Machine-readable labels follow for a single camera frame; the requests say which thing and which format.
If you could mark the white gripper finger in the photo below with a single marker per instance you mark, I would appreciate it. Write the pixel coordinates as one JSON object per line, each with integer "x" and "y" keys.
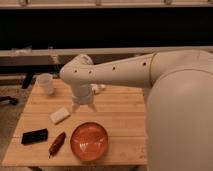
{"x": 75, "y": 107}
{"x": 92, "y": 106}

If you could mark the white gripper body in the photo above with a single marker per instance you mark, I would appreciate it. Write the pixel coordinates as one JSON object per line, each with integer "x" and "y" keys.
{"x": 82, "y": 94}

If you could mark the orange ceramic bowl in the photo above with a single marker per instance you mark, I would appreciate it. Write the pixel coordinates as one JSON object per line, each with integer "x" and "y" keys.
{"x": 89, "y": 141}

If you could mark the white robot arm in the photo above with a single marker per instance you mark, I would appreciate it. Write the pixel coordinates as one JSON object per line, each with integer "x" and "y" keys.
{"x": 179, "y": 122}

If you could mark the white snack package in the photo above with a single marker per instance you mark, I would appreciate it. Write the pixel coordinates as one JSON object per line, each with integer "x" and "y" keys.
{"x": 98, "y": 88}

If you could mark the white rectangular sponge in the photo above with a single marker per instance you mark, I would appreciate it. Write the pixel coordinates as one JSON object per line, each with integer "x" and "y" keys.
{"x": 59, "y": 115}

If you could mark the wooden table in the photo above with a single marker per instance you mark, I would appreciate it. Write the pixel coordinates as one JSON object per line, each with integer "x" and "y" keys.
{"x": 118, "y": 123}

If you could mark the clear plastic cup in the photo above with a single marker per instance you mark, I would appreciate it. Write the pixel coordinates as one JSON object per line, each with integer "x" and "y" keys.
{"x": 45, "y": 81}

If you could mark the dark red snack packet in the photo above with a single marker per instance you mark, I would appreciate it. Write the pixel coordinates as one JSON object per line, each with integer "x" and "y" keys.
{"x": 56, "y": 145}

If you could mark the black rectangular phone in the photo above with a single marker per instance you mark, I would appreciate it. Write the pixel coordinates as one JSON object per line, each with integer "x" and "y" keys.
{"x": 34, "y": 136}

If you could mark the black chair base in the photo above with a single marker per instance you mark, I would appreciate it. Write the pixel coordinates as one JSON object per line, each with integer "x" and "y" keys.
{"x": 11, "y": 100}

